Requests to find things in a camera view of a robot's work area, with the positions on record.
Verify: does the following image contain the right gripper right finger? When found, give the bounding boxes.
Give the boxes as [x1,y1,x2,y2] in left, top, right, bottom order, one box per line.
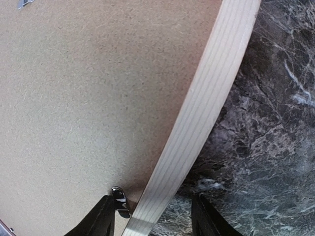
[191,194,242,236]

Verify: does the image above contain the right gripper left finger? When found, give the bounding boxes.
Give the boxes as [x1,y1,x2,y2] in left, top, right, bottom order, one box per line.
[65,195,115,236]

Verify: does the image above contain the metal frame turn clip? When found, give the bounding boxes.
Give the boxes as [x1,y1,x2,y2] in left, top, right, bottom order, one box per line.
[111,186,131,219]

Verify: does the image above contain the brown cardboard backing board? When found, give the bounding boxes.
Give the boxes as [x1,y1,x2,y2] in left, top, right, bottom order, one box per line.
[0,0,221,236]

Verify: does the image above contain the pink wooden picture frame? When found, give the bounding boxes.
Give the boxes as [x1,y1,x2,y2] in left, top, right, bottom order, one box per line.
[123,0,260,236]

